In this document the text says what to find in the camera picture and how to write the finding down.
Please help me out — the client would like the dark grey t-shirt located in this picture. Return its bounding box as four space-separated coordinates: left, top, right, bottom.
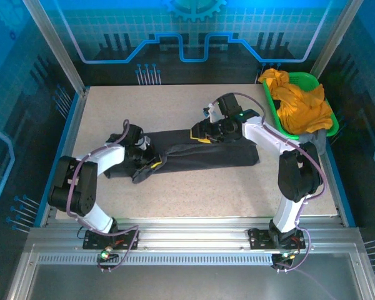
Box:
102 128 261 186

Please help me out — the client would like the orange t-shirt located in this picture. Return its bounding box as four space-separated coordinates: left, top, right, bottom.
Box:
257 67 334 135

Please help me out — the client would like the left small LED circuit board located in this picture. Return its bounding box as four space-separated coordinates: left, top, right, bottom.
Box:
96 247 120 264

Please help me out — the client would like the small led circuit board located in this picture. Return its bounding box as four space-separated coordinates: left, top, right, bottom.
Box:
96 247 120 264
271 249 301 266

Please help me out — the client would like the blue-grey t-shirt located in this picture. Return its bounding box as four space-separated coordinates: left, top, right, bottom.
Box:
299 129 329 156

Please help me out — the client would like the green plastic basket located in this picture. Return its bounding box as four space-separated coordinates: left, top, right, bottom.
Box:
261 71 340 140

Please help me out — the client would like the grey metal front shelf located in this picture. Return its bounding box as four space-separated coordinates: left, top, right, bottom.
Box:
5 249 375 300

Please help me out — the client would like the right small LED circuit board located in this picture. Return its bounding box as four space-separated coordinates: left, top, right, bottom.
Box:
271 249 301 266

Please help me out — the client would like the left aluminium table side rail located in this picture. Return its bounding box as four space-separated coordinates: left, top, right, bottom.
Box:
38 86 91 228

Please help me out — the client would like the aluminium table side rail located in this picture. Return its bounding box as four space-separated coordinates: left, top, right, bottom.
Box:
38 86 91 228
319 146 349 226

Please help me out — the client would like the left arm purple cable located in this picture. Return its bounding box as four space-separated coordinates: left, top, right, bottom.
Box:
64 118 142 273

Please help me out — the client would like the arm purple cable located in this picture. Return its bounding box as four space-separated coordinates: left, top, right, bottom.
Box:
217 91 329 273
64 118 142 273

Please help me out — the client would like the aluminium mounting rail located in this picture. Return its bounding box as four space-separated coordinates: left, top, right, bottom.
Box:
27 217 363 254

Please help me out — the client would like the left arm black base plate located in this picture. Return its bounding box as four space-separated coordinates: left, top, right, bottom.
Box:
82 228 140 251

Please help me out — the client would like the slotted grey cable duct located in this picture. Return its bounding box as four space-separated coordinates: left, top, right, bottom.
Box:
36 252 274 267

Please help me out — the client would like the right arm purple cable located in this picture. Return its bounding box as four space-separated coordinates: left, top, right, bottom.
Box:
217 91 329 273

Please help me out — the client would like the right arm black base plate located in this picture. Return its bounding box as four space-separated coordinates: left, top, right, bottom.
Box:
247 227 311 251

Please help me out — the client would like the right aluminium table side rail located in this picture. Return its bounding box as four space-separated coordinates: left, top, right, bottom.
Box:
319 146 349 226

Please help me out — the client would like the left aluminium frame post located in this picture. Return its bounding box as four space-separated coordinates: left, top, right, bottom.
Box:
22 0 90 96

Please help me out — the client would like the aluminium frame post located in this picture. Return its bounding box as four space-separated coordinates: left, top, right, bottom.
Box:
22 0 90 96
309 0 365 81

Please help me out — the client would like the right aluminium frame post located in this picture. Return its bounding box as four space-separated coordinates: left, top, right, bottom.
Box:
309 0 365 81

